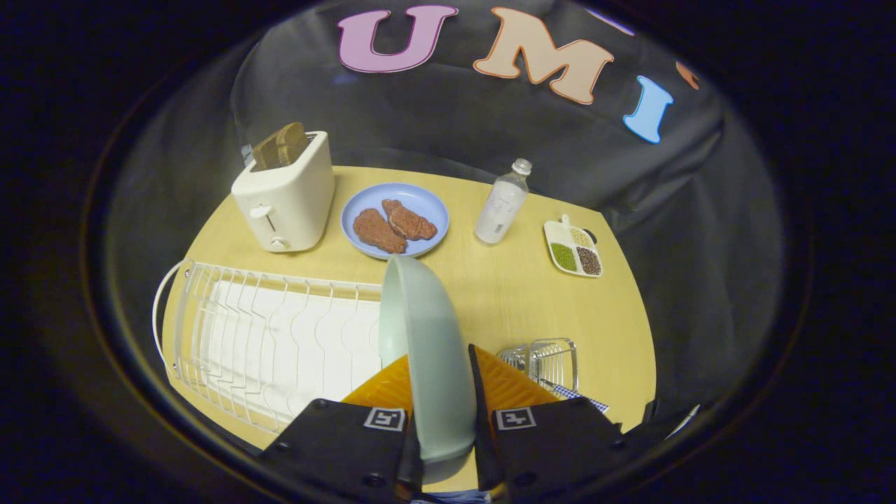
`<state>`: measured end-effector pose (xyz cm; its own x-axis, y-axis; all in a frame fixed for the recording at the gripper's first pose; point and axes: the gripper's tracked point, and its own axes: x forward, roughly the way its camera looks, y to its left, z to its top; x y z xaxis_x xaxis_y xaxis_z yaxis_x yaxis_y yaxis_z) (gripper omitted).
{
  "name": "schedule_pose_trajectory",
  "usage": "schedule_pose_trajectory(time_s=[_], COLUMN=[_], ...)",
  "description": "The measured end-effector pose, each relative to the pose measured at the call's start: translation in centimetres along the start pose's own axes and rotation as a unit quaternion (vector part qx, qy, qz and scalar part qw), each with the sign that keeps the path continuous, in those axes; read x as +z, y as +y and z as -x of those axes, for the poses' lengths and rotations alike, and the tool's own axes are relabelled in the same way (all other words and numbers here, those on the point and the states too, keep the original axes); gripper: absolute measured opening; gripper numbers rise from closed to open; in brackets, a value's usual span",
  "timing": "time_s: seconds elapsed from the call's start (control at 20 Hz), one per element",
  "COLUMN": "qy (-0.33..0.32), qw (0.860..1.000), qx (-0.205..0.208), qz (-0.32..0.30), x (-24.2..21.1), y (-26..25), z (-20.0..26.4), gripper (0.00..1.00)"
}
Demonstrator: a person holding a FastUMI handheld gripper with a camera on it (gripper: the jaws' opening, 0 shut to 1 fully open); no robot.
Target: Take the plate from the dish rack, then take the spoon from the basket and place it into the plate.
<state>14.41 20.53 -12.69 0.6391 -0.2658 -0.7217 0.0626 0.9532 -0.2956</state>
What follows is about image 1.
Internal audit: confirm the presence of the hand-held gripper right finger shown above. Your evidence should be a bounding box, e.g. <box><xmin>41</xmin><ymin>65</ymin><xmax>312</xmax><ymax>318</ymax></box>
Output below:
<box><xmin>467</xmin><ymin>343</ymin><xmax>626</xmax><ymax>500</ymax></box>

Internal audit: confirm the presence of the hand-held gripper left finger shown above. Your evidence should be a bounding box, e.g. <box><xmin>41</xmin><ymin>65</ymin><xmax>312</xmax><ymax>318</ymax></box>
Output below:
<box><xmin>258</xmin><ymin>353</ymin><xmax>425</xmax><ymax>504</ymax></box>

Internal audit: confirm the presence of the pale green plate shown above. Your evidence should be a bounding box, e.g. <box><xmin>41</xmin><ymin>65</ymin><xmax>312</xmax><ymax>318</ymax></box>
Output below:
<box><xmin>379</xmin><ymin>255</ymin><xmax>479</xmax><ymax>484</ymax></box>

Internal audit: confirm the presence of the small metal wire basket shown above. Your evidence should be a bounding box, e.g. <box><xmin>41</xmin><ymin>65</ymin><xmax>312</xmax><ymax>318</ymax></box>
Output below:
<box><xmin>496</xmin><ymin>338</ymin><xmax>581</xmax><ymax>394</ymax></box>

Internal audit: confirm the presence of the white wire dish rack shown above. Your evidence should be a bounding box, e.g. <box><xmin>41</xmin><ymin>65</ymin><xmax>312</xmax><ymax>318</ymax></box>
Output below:
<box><xmin>152</xmin><ymin>259</ymin><xmax>385</xmax><ymax>435</ymax></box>

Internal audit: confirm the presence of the white divided dish with beans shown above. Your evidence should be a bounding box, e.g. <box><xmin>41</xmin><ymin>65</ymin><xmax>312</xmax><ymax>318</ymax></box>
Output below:
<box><xmin>542</xmin><ymin>214</ymin><xmax>604</xmax><ymax>279</ymax></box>

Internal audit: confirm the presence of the blue plate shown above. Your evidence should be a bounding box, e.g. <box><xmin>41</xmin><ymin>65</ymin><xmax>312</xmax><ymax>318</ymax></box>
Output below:
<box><xmin>340</xmin><ymin>183</ymin><xmax>450</xmax><ymax>261</ymax></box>

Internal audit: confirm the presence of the blue checkered cloth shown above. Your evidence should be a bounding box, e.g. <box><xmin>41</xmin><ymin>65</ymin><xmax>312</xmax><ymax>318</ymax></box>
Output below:
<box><xmin>542</xmin><ymin>381</ymin><xmax>610</xmax><ymax>414</ymax></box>

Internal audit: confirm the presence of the white drainer mat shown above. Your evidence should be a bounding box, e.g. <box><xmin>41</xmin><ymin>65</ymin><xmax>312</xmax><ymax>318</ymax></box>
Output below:
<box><xmin>203</xmin><ymin>279</ymin><xmax>384</xmax><ymax>421</ymax></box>

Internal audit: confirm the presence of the brown meat piece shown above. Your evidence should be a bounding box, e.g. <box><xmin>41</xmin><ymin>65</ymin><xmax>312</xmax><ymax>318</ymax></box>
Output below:
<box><xmin>381</xmin><ymin>199</ymin><xmax>439</xmax><ymax>242</ymax></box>
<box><xmin>353</xmin><ymin>208</ymin><xmax>409</xmax><ymax>255</ymax></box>

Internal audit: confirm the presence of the white plastic bottle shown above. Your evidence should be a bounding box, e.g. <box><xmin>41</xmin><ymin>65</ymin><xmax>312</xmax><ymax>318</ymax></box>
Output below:
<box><xmin>474</xmin><ymin>158</ymin><xmax>533</xmax><ymax>246</ymax></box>

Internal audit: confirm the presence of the white toaster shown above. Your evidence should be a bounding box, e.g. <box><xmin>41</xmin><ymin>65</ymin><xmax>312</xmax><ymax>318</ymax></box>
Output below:
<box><xmin>231</xmin><ymin>131</ymin><xmax>337</xmax><ymax>253</ymax></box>

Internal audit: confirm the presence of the black backdrop cloth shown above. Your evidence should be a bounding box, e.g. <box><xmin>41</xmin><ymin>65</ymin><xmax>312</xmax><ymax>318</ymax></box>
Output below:
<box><xmin>104</xmin><ymin>0</ymin><xmax>786</xmax><ymax>424</ymax></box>

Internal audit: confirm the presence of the brown toast slice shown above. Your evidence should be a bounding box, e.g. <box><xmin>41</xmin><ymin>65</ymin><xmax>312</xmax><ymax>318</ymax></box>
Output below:
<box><xmin>275</xmin><ymin>122</ymin><xmax>309</xmax><ymax>167</ymax></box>
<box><xmin>251</xmin><ymin>133</ymin><xmax>281</xmax><ymax>172</ymax></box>

